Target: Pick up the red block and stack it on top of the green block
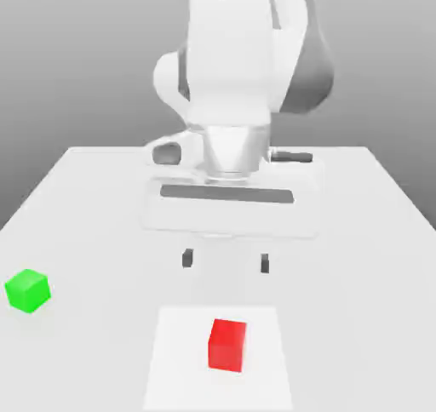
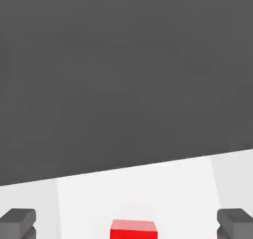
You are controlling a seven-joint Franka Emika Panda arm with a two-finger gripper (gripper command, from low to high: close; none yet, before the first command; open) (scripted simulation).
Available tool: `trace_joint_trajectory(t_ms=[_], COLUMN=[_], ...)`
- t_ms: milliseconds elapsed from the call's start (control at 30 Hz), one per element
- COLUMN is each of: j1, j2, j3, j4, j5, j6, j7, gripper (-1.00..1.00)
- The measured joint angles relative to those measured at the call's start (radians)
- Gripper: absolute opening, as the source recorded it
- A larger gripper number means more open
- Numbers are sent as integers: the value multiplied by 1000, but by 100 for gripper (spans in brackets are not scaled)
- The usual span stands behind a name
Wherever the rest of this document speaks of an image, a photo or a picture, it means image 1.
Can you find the small red cube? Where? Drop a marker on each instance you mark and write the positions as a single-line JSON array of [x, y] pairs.
[[226, 345]]

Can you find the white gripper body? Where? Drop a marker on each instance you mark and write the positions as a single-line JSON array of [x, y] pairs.
[[224, 216]]

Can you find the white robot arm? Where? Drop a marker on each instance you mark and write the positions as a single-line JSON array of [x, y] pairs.
[[231, 64]]

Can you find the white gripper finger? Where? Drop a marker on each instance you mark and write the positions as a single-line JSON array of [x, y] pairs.
[[264, 263], [187, 258]]

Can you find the small green cube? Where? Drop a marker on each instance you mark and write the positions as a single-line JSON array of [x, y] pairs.
[[27, 291]]

